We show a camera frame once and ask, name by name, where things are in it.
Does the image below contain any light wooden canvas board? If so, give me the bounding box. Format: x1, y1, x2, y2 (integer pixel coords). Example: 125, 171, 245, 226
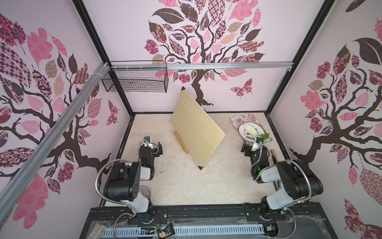
171, 88, 225, 170

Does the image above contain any horizontal aluminium bar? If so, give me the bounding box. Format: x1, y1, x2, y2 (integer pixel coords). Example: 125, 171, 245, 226
110, 62, 293, 70

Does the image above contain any diagonal aluminium bar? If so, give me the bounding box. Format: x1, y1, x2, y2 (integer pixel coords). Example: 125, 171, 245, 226
1, 62, 109, 222

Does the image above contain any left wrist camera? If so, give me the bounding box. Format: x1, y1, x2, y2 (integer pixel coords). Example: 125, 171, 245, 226
143, 136, 151, 147

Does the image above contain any black wire basket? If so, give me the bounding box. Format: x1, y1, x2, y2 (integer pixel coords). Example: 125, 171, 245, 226
102, 60, 169, 93

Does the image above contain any white floral plate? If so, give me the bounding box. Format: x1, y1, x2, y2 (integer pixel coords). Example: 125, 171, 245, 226
238, 121, 266, 142

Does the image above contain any white slotted cable duct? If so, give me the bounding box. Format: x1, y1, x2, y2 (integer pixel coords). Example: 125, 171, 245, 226
115, 224, 264, 239

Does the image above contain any floral rectangular tray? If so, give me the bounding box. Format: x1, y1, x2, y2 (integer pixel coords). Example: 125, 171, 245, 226
230, 114, 266, 132

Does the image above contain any small wooden easel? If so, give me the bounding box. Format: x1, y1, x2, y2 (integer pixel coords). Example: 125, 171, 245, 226
174, 130, 189, 154

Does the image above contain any small circuit board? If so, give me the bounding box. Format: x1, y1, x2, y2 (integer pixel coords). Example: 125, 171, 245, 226
157, 223, 176, 239

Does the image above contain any left metal flexible conduit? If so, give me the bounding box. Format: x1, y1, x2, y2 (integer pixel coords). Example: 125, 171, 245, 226
95, 159, 132, 207

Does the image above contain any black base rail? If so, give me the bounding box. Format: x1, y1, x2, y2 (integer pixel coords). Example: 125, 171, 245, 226
80, 203, 337, 239

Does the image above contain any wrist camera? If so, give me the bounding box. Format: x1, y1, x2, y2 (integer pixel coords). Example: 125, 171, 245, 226
143, 136, 151, 147
251, 137, 264, 152

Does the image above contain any metal flexible conduit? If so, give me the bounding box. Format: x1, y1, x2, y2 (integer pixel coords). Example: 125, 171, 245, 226
286, 160, 312, 203
95, 159, 132, 207

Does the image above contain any green leafy vegetable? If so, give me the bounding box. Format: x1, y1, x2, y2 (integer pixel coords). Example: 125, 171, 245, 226
258, 133, 270, 140

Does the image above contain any right metal flexible conduit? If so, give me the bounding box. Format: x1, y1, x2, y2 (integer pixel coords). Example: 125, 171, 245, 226
286, 160, 312, 203

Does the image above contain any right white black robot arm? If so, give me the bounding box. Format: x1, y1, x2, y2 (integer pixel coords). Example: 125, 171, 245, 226
241, 139, 323, 221

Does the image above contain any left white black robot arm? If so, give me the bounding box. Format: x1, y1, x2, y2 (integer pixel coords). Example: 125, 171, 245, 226
98, 136, 163, 221

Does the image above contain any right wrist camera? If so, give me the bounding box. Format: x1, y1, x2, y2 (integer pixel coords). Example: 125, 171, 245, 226
251, 137, 264, 152

